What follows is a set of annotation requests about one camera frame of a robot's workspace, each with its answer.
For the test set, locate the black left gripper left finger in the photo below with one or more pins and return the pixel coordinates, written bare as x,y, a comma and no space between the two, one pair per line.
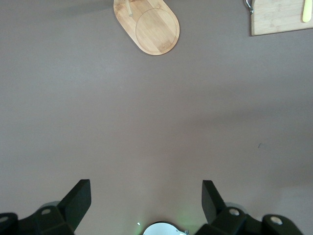
61,218

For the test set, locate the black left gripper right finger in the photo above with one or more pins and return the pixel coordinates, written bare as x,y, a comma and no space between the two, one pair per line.
230,220

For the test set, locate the wooden cup rack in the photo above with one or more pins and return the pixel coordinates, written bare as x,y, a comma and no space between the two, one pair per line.
156,31

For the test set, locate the brown table cover sheet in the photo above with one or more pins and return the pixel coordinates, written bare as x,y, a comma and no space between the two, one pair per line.
156,110

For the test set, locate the yellow fork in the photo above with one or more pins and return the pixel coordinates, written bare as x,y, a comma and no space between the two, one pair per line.
306,12

